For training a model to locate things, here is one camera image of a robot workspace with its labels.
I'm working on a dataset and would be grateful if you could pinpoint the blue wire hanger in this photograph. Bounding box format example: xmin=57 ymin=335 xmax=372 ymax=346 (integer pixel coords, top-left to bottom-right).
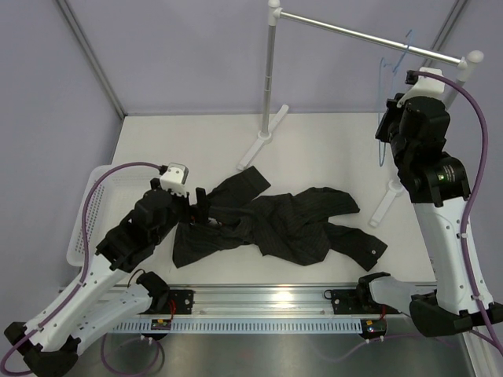
xmin=375 ymin=27 xmax=417 ymax=167

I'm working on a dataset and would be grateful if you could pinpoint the black pinstripe shirt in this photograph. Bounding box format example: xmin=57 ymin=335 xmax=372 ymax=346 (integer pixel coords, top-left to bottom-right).
xmin=172 ymin=167 xmax=387 ymax=271

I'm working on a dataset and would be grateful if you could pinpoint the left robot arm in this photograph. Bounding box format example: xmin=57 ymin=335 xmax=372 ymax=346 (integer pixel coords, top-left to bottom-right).
xmin=4 ymin=188 xmax=209 ymax=376

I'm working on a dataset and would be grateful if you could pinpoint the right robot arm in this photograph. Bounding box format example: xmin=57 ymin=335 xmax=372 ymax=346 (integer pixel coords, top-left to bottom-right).
xmin=355 ymin=93 xmax=502 ymax=337

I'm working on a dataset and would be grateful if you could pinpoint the white plastic basket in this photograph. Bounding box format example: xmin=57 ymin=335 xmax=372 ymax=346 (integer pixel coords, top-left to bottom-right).
xmin=64 ymin=163 xmax=166 ymax=269

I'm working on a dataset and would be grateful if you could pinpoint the metal clothes rack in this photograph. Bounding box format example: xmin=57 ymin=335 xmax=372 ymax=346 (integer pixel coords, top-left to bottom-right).
xmin=237 ymin=1 xmax=484 ymax=228

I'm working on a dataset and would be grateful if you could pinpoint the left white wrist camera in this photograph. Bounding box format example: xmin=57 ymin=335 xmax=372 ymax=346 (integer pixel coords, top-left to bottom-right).
xmin=160 ymin=163 xmax=189 ymax=197

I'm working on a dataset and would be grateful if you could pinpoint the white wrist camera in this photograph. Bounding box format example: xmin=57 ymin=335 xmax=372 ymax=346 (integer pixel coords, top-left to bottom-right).
xmin=397 ymin=70 xmax=445 ymax=108
xmin=160 ymin=163 xmax=189 ymax=197

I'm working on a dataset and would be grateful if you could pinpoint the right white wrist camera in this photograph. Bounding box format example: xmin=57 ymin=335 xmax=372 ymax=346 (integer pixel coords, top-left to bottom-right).
xmin=397 ymin=70 xmax=445 ymax=108

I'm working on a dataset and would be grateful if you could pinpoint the left black mount plate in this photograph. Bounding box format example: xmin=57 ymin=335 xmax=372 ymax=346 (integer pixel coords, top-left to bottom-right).
xmin=150 ymin=289 xmax=195 ymax=316

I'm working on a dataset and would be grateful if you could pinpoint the black mount plate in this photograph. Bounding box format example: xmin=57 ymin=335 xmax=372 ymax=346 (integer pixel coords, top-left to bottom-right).
xmin=323 ymin=289 xmax=398 ymax=315
xmin=150 ymin=289 xmax=195 ymax=316

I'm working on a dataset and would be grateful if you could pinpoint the aluminium rail base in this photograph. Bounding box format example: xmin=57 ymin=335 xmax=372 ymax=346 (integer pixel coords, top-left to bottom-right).
xmin=58 ymin=283 xmax=437 ymax=319

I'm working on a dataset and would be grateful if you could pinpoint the white slotted cable duct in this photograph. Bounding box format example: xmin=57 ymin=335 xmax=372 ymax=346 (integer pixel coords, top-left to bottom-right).
xmin=110 ymin=318 xmax=362 ymax=335

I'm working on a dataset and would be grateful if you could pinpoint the right black mount plate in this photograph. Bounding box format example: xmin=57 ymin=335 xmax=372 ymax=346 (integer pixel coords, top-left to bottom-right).
xmin=323 ymin=289 xmax=398 ymax=315

